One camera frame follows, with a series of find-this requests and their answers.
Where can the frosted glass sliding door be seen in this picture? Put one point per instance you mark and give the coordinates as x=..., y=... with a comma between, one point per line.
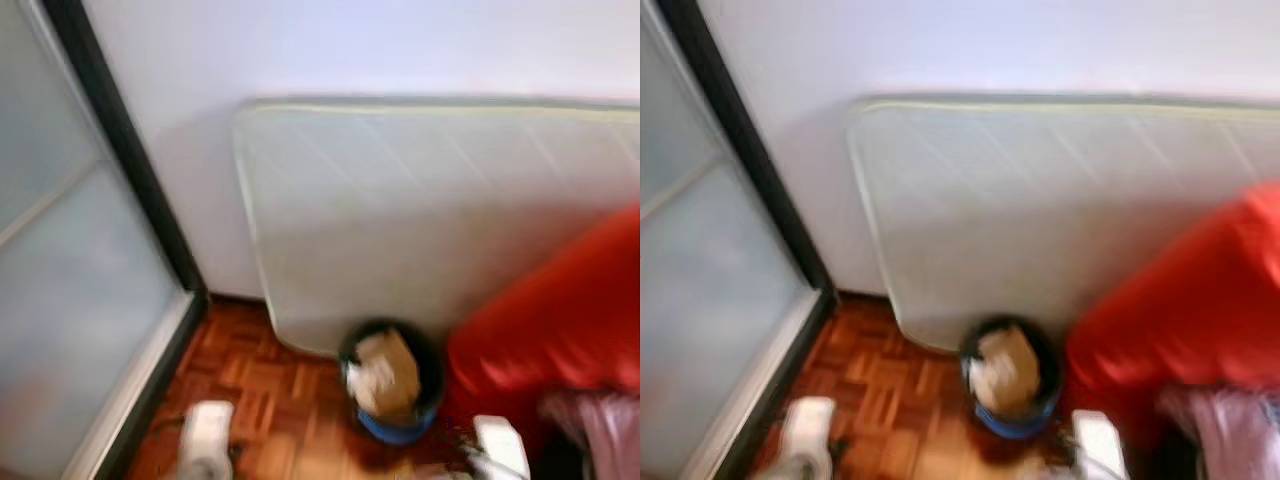
x=700, y=300
x=60, y=250

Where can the red fabric mattress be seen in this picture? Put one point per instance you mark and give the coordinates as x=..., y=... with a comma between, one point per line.
x=560, y=320
x=1180, y=310

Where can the dark wooden skirting board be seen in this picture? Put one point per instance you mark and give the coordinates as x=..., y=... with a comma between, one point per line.
x=865, y=294
x=235, y=297

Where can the black round waste bin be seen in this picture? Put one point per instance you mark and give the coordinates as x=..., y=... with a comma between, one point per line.
x=432, y=375
x=1050, y=375

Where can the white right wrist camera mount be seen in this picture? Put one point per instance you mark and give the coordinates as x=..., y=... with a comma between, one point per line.
x=1100, y=440
x=500, y=445

